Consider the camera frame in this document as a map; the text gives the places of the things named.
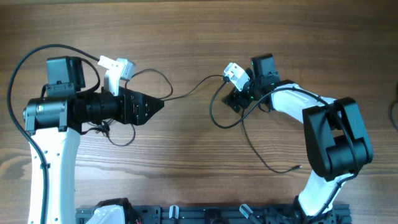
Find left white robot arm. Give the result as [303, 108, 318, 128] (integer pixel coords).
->
[24, 56, 164, 223]

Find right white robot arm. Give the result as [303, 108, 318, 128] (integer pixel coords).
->
[222, 54, 373, 223]

